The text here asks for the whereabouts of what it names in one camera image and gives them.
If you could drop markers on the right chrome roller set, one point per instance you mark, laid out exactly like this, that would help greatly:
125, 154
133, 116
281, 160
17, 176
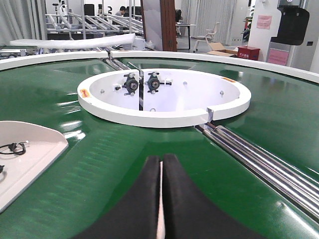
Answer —
287, 180

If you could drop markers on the roller conveyor rack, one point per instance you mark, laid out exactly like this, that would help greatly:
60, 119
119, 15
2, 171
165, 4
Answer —
75, 26

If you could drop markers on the white outer rim right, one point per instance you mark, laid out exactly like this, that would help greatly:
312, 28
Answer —
293, 72

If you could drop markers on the far chrome roller set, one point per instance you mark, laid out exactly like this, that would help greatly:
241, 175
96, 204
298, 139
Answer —
116, 64

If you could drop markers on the cardboard box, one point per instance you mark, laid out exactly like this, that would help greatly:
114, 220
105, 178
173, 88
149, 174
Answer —
219, 50

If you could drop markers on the right black bearing mount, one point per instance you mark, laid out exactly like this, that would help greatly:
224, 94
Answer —
154, 83

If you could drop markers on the white foam sheet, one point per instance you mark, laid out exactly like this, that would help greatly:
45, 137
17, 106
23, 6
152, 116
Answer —
77, 44

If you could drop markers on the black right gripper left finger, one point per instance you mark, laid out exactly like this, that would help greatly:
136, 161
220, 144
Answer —
135, 216

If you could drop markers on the black bearing mount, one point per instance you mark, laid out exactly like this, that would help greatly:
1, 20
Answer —
154, 83
131, 84

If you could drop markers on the left black bearing mount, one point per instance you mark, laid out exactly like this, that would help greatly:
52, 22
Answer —
131, 84

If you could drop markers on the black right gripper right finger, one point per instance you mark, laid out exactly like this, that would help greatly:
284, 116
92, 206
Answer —
189, 214

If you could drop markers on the white chair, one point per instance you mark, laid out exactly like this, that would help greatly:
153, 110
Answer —
207, 38

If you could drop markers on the pink hand brush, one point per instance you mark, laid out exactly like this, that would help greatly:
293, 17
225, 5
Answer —
161, 223

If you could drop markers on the white outer rim left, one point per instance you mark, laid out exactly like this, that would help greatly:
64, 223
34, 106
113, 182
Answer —
52, 57

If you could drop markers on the white rim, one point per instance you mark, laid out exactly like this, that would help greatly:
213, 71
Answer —
52, 57
293, 72

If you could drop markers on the silver water dispenser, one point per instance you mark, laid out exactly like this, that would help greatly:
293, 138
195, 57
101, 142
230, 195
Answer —
291, 32

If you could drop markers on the chrome roller set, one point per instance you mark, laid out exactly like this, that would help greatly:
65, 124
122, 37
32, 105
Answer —
287, 180
116, 64

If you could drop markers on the red box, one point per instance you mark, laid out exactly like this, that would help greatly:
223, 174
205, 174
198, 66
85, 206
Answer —
246, 52

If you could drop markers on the brown wooden pillar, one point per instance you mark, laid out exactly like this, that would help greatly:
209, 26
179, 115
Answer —
168, 28

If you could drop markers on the pink plastic dustpan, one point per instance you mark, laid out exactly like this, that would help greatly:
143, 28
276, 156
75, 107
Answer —
27, 150

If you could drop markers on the seated person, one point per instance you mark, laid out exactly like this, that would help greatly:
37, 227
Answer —
121, 11

